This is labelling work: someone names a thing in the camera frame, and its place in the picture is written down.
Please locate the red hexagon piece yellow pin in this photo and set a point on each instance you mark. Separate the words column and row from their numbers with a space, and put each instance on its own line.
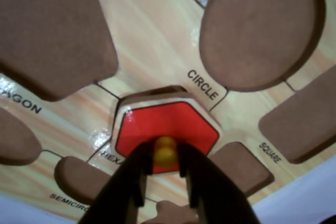
column 168, row 121

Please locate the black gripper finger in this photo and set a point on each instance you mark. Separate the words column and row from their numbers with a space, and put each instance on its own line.
column 120, row 187
column 220, row 195

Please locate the wooden shape puzzle board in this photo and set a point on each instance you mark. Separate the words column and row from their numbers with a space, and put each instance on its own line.
column 157, row 51

